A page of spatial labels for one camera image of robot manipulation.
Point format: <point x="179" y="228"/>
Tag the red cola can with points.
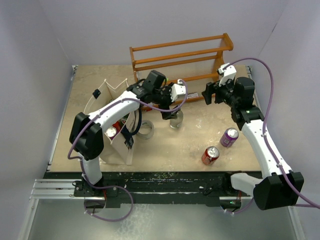
<point x="210" y="155"/>
<point x="117" y="126"/>

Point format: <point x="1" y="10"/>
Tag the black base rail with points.
<point x="167" y="188"/>

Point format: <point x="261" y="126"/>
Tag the small red white packet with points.
<point x="192" y="95"/>

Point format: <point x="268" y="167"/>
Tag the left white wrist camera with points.
<point x="178" y="89"/>

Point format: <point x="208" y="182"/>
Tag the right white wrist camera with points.
<point x="226" y="72"/>

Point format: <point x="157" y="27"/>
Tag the orange wooden shelf rack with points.
<point x="193" y="60"/>

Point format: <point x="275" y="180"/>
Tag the purple Fanta can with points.
<point x="111" y="132"/>

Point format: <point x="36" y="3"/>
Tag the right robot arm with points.
<point x="279" y="185"/>

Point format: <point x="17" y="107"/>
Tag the green glass bottle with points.
<point x="122" y="120"/>

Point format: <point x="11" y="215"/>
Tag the beige canvas tote bag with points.
<point x="118" y="150"/>

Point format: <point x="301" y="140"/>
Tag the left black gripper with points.
<point x="167" y="90"/>

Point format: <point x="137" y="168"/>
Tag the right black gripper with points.
<point x="211" y="88"/>

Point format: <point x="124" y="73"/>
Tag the purple soda can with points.
<point x="229" y="137"/>

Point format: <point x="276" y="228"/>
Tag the clear glass bottle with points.
<point x="176" y="123"/>

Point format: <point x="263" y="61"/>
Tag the clear tape roll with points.
<point x="146" y="130"/>

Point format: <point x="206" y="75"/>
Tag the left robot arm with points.
<point x="87" y="130"/>

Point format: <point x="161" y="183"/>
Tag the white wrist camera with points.
<point x="178" y="89"/>
<point x="226" y="72"/>

